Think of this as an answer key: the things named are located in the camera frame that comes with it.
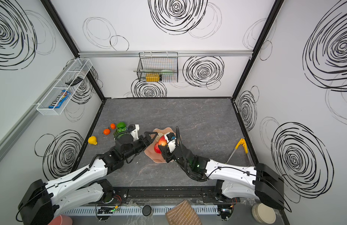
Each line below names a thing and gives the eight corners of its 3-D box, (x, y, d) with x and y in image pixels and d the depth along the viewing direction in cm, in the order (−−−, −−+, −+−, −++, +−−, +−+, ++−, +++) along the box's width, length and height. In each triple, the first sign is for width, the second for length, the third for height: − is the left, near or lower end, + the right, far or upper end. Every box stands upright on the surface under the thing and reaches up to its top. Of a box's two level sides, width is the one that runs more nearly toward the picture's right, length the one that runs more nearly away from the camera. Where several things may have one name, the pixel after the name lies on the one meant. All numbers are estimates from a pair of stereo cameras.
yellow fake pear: (90, 144, 95) (87, 141, 92) (92, 138, 98) (89, 135, 94) (96, 144, 95) (93, 141, 92) (99, 138, 98) (96, 135, 94)
